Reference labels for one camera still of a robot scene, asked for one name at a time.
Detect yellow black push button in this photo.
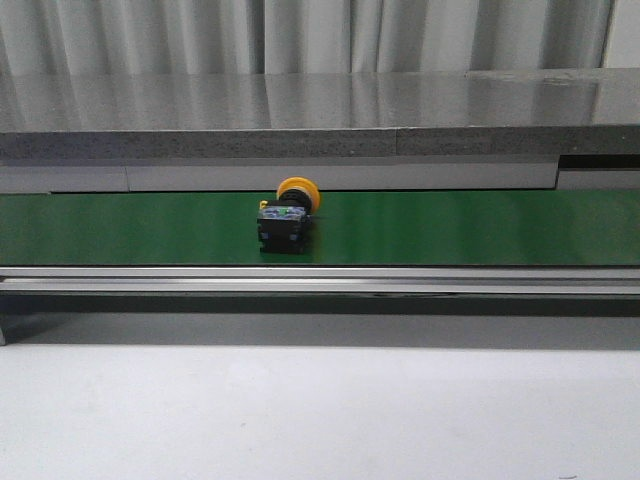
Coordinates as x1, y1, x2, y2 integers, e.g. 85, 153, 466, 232
257, 177, 321, 254

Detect aluminium conveyor front rail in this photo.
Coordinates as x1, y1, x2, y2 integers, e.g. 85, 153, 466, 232
1, 266, 639, 296

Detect green conveyor belt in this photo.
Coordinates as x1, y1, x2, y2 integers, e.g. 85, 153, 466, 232
1, 190, 639, 267

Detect grey conveyor back rail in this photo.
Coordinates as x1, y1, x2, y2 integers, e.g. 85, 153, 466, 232
1, 154, 639, 194

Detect grey stone slab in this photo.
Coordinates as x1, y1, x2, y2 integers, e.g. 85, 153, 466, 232
1, 69, 639, 162

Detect grey pleated curtain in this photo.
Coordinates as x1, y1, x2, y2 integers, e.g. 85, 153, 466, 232
1, 0, 614, 75

